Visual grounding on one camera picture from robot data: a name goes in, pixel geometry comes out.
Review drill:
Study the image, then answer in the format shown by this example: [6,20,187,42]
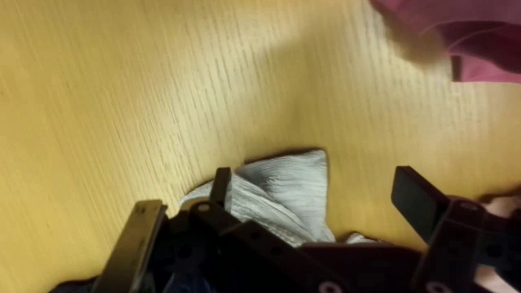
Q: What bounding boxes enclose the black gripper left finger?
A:
[190,168,348,293]

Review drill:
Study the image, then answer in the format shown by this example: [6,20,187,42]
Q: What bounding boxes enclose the pink shirt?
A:
[373,0,521,83]

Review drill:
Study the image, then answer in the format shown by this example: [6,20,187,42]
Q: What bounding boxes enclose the grey white cloth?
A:
[177,148,376,249]

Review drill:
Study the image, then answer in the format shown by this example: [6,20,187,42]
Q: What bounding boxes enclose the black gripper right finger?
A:
[391,166,521,293]

